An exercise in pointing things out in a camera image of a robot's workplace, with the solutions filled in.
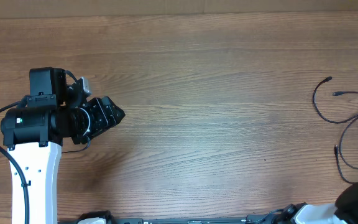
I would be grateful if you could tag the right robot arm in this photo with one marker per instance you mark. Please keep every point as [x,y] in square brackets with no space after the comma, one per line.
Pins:
[343,211]

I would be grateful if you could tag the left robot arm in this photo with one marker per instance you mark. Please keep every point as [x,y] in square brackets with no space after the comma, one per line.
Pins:
[34,131]

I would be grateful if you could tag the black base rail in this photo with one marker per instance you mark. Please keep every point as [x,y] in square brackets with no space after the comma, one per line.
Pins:
[238,220]

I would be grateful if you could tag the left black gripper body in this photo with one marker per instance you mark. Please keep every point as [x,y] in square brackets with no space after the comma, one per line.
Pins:
[87,123]

